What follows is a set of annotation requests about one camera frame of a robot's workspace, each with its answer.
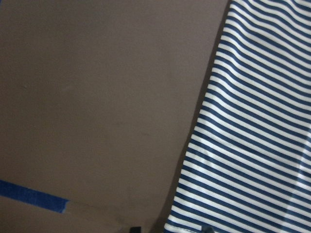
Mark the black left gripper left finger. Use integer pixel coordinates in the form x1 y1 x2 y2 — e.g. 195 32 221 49
130 226 141 233

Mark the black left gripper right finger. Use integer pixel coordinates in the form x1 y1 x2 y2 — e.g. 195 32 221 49
201 225 215 233

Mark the navy white striped polo shirt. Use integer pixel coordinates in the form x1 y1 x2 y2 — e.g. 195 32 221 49
163 0 311 233

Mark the blue tape line near crosswise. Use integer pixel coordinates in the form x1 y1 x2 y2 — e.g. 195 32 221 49
0 180 69 213

